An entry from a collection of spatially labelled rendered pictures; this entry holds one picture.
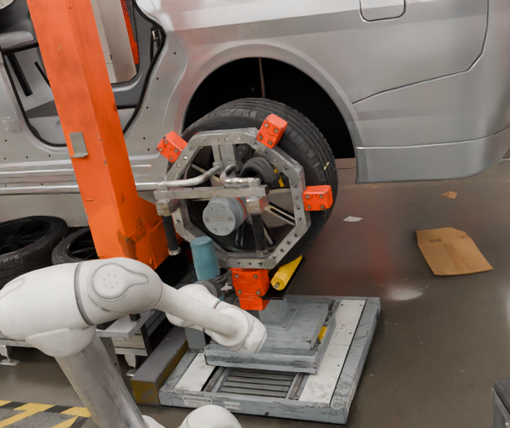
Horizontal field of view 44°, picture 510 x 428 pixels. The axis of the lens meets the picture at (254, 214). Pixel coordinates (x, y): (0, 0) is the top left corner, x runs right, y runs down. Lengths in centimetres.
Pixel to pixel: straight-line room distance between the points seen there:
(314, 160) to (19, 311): 131
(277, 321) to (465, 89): 120
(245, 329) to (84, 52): 122
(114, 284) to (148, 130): 182
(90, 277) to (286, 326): 157
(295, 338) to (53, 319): 150
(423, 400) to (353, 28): 146
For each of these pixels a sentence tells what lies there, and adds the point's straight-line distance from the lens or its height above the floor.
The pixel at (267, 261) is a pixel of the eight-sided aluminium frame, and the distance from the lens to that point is 241.
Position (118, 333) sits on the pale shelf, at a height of 44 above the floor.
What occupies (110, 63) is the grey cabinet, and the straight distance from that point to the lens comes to 727.
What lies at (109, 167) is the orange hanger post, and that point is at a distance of 248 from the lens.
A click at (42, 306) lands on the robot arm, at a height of 111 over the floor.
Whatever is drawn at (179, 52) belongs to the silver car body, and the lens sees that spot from 282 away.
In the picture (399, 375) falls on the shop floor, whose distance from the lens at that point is 276.
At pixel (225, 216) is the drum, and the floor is 86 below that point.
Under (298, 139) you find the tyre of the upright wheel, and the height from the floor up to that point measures 105.
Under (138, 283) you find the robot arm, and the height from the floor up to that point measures 112.
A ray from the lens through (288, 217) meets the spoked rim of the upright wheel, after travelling 245.
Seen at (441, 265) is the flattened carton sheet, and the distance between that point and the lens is 356.
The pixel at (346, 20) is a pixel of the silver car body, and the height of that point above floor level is 141.
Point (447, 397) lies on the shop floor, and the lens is 265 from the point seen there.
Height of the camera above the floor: 165
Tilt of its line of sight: 21 degrees down
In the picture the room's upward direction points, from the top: 10 degrees counter-clockwise
